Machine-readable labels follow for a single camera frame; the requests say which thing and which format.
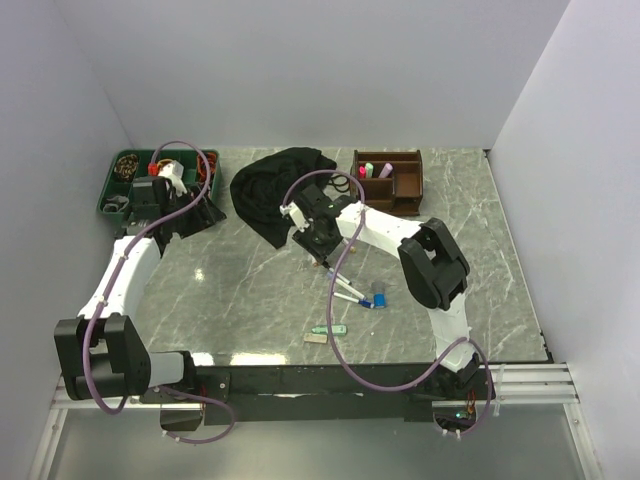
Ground yellow rolled tie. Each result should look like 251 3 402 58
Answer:
156 158 174 170

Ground green correction tape dispenser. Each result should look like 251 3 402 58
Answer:
311 324 348 336

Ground dark blue cap marker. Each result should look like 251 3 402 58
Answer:
333 292 372 309

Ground brown wooden desk organizer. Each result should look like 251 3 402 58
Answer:
351 150 424 217

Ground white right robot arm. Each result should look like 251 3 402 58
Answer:
280 185 487 398

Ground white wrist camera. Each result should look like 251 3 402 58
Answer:
148 160 187 196
280 202 309 232

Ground grey rolled tie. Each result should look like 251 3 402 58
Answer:
101 195 129 213

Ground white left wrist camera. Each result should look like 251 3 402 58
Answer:
148 160 187 196

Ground green compartment tray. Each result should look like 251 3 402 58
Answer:
97 149 203 224

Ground brown patterned rolled tie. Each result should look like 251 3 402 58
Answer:
113 154 139 183

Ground aluminium frame rail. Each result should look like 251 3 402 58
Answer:
491 363 579 405

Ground beige eraser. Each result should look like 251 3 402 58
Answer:
303 333 328 344

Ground purple pastel highlighter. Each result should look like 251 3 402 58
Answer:
379 163 393 178

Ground light blue cap marker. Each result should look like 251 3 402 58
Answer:
335 276 364 299

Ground black drawstring shorts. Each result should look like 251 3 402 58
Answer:
230 147 337 249

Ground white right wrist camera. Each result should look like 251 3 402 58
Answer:
280 202 309 232

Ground orange navy striped rolled tie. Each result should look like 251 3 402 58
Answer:
196 151 218 184

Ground black base crossbar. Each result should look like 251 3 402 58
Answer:
196 365 495 422

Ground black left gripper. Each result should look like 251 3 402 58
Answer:
162 182 226 239

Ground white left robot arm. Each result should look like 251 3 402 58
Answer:
54 176 226 402

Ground blue correction tape roll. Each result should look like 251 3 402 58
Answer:
372 293 387 309

